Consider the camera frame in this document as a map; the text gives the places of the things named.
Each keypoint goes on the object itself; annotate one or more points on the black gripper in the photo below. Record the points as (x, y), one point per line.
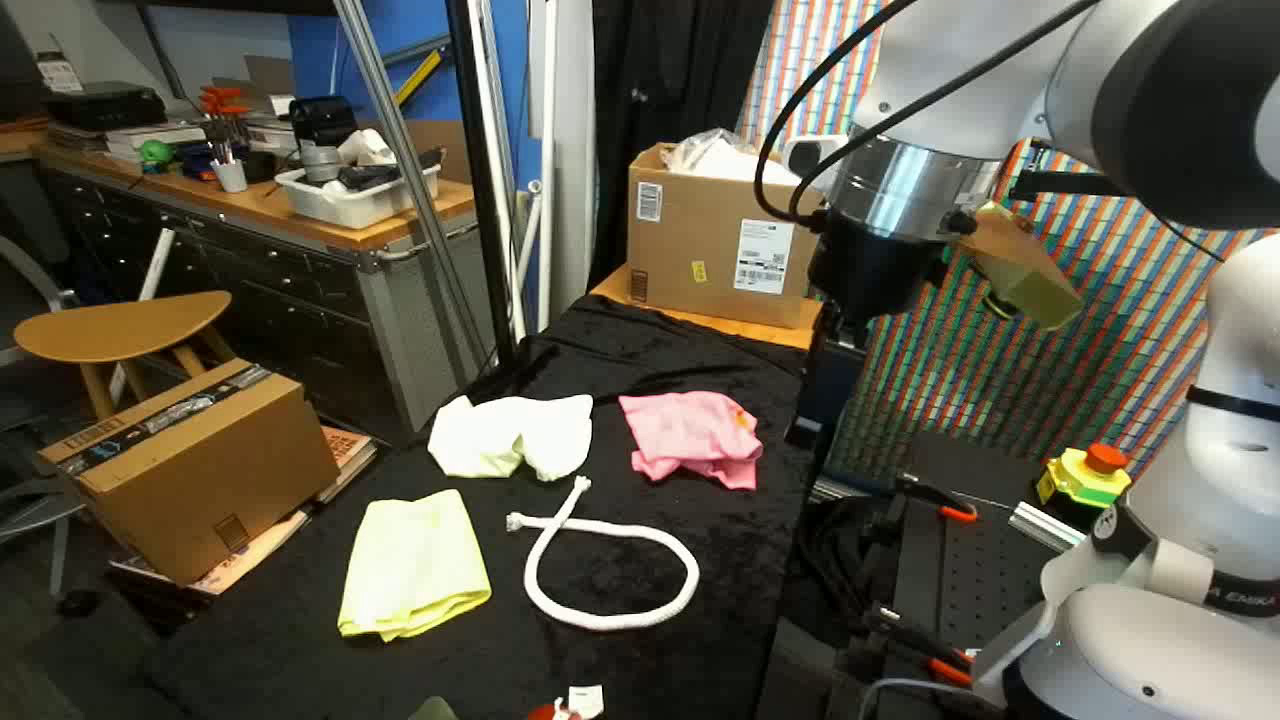
(874, 266)

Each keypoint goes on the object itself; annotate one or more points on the pink cloth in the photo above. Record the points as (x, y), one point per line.
(693, 432)

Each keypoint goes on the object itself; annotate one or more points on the white cloth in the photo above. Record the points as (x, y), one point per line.
(514, 432)

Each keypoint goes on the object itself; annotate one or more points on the yellow cloth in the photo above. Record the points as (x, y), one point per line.
(412, 561)

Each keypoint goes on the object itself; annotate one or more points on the wooden board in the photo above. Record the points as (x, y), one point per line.
(745, 327)

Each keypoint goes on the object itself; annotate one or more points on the cardboard box with white label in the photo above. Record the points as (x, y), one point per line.
(704, 243)

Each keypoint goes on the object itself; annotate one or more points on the black table cover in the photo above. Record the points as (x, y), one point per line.
(745, 561)

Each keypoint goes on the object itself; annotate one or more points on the clear plastic bag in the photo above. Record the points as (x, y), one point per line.
(727, 153)

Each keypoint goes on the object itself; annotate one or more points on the silver aluminium extrusion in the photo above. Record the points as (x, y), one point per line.
(1045, 525)

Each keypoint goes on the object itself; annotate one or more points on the yellow red emergency stop button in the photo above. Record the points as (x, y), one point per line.
(1084, 478)

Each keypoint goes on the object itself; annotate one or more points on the black curtain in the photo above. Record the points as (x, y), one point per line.
(664, 83)

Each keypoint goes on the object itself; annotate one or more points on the black vertical pole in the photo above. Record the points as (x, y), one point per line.
(481, 161)

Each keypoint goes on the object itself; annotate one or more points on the silver metal tripod pole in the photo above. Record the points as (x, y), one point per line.
(400, 147)

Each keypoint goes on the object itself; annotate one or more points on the white plastic bin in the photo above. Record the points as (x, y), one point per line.
(353, 201)

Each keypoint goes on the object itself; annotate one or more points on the black-capped white device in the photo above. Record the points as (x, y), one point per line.
(320, 126)

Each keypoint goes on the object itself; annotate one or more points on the wooden workbench with drawers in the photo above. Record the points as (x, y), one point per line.
(264, 266)

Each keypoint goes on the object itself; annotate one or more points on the blue board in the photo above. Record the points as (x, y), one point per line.
(335, 52)

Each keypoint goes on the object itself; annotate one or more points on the white cup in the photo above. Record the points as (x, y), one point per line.
(228, 176)

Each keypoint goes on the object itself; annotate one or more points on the cardboard box with black tape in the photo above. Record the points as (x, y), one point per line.
(200, 483)

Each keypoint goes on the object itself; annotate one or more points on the orange desk item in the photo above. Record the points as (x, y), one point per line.
(226, 101)

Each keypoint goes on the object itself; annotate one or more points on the wooden stool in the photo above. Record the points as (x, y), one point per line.
(122, 327)

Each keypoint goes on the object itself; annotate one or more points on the small green item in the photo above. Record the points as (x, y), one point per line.
(159, 153)

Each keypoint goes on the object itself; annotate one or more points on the black printer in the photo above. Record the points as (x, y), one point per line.
(107, 104)

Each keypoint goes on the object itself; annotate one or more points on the gray office chair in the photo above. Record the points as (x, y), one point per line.
(26, 400)

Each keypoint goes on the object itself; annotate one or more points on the olive brown wrist camera box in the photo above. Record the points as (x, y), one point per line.
(1024, 272)

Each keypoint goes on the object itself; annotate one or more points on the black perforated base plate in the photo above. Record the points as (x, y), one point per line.
(972, 586)

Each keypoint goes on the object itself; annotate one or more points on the white frame pole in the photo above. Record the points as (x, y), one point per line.
(514, 161)

